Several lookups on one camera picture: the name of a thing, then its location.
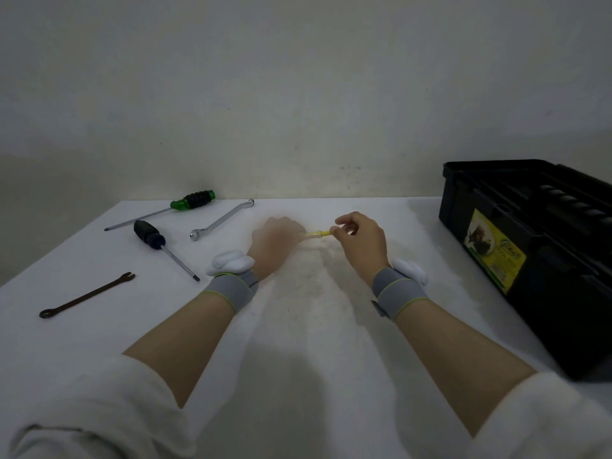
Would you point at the grey right wristband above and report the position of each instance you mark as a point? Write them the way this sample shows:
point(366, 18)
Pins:
point(397, 291)

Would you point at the white wrist tracker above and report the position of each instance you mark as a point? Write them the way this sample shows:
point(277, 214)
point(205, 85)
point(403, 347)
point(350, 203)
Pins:
point(410, 272)
point(229, 263)

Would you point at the person's right hand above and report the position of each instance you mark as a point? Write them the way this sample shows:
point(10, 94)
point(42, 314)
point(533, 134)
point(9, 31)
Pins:
point(366, 243)

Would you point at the person's right forearm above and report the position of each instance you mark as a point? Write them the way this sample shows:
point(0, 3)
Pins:
point(459, 358)

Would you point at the small yellow tool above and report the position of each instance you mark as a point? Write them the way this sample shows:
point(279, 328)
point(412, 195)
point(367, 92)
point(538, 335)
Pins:
point(318, 233)

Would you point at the person's right thumb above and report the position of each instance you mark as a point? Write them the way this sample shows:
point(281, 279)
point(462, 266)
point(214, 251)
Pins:
point(342, 229)

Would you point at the grey wristband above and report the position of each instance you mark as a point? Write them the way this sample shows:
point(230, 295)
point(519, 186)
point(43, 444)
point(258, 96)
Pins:
point(228, 289)
point(397, 291)

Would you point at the person's left forearm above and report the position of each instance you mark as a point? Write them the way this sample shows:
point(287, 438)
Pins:
point(191, 339)

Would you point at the grey left wristband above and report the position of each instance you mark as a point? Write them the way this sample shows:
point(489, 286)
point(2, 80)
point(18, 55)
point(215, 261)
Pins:
point(228, 289)

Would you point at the black plastic toolbox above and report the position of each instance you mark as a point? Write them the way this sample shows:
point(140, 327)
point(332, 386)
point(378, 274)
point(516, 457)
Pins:
point(530, 253)

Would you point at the dark rusty spanner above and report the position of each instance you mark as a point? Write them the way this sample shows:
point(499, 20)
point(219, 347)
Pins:
point(86, 295)

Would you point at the white left wrist tracker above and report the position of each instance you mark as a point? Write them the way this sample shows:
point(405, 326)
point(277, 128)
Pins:
point(229, 263)

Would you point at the white right wrist tracker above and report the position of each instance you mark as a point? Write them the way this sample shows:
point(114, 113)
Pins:
point(410, 272)

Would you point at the person's left hand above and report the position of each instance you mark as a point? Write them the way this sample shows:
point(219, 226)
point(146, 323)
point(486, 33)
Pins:
point(272, 243)

